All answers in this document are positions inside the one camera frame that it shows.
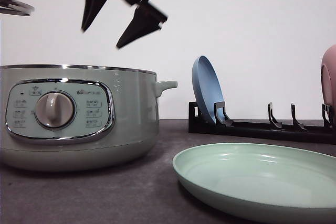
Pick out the glass steamer lid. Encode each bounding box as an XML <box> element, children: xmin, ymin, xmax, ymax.
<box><xmin>0</xmin><ymin>0</ymin><xmax>34</xmax><ymax>16</ymax></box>

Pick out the green plate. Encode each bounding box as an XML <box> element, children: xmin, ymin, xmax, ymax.
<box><xmin>172</xmin><ymin>143</ymin><xmax>336</xmax><ymax>224</ymax></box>

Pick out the blue plate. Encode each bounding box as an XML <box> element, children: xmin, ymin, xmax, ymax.
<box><xmin>192</xmin><ymin>56</ymin><xmax>225</xmax><ymax>123</ymax></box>

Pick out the green electric steamer pot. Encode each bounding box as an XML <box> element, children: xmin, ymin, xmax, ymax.
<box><xmin>1</xmin><ymin>65</ymin><xmax>178</xmax><ymax>172</ymax></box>

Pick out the pink plate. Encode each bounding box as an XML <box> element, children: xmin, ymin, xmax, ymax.
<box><xmin>321</xmin><ymin>45</ymin><xmax>336</xmax><ymax>126</ymax></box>

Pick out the black plate rack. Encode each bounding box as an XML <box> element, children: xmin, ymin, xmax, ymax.
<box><xmin>188</xmin><ymin>102</ymin><xmax>336</xmax><ymax>144</ymax></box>

